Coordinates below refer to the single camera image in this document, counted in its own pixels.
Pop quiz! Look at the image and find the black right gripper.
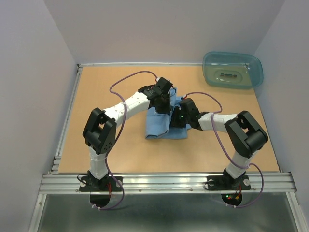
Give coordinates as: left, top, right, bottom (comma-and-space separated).
166, 106, 190, 128

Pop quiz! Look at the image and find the light blue shirt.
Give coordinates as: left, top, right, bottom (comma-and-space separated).
145, 88, 191, 140

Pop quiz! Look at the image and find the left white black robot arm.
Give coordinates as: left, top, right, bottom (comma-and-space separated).
83, 77, 172, 190

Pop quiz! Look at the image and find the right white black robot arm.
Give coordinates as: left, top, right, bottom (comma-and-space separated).
170, 98, 268, 189

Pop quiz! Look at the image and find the teal plastic bin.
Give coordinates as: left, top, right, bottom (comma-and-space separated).
202, 52, 264, 89

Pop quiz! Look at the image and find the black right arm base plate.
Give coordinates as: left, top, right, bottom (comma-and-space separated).
204, 175, 251, 191

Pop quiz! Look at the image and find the aluminium front rail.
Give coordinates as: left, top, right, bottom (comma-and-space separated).
39, 172, 297, 195

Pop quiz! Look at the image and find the aluminium rail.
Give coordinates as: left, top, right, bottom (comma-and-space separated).
39, 172, 297, 195
48, 64, 83, 174

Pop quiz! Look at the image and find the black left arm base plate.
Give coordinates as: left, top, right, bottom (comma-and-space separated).
77, 175, 121, 193

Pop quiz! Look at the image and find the aluminium left side rail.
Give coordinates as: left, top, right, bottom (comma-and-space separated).
48, 64, 83, 174

